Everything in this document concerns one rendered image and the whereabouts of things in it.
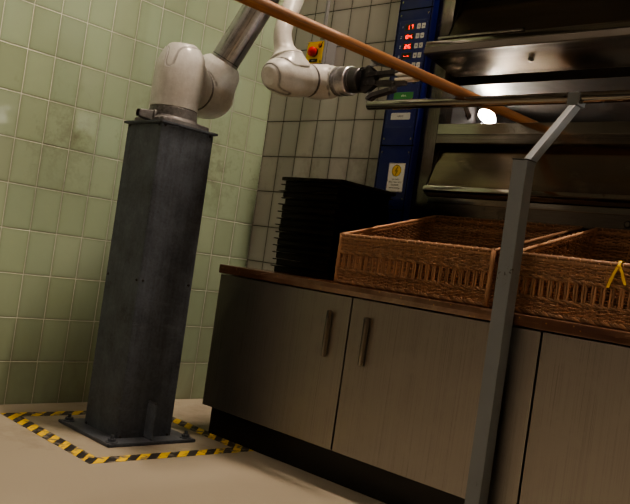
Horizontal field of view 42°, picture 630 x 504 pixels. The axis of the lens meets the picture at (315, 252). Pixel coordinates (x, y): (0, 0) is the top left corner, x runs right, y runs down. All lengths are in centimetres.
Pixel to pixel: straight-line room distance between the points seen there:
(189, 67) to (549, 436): 155
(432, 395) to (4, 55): 175
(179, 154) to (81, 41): 65
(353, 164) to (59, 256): 114
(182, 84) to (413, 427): 127
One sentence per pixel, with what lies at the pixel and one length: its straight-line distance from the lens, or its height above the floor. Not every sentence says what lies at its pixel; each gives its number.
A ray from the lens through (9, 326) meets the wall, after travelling 296.
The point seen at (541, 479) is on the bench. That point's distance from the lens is 205.
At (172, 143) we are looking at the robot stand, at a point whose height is 94.
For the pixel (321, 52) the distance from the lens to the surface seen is 332.
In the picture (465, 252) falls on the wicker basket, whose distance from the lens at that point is 221.
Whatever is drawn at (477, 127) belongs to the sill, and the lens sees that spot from 286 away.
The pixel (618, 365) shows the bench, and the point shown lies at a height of 50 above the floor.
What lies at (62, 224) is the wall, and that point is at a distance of 300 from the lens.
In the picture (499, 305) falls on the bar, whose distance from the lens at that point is 202.
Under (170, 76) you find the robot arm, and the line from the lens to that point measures 267.
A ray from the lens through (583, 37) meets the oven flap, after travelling 258.
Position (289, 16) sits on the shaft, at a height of 118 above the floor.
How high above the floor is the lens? 64
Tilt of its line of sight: 1 degrees up
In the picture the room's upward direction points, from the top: 8 degrees clockwise
